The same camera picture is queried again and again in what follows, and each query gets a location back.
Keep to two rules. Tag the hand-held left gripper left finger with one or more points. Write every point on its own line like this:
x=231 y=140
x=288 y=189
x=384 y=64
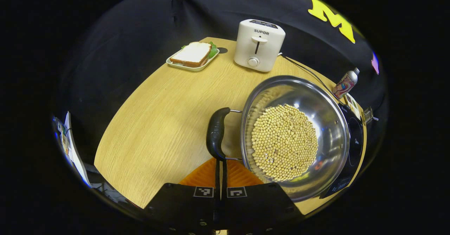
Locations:
x=182 y=203

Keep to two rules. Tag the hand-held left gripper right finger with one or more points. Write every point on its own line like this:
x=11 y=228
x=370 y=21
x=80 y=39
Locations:
x=260 y=203

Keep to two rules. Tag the black induction cooktop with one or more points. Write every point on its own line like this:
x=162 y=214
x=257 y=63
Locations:
x=355 y=140

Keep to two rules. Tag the pile of soybeans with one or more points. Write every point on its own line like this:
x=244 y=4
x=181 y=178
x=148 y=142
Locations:
x=284 y=143

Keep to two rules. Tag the white panel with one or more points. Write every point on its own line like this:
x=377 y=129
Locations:
x=75 y=150

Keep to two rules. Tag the white divided bean dish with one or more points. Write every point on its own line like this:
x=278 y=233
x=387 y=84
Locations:
x=354 y=106

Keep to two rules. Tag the pale green tray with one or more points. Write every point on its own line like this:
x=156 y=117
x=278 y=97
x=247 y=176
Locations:
x=190 y=67

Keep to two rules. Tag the silver drink bottle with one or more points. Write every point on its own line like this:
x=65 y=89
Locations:
x=345 y=84

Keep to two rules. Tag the sandwich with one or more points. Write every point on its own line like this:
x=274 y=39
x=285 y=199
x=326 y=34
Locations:
x=191 y=54

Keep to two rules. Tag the black round table grommet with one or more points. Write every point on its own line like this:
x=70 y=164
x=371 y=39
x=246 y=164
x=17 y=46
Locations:
x=222 y=50

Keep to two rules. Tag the white toaster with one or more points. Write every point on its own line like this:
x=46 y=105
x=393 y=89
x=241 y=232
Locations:
x=258 y=45

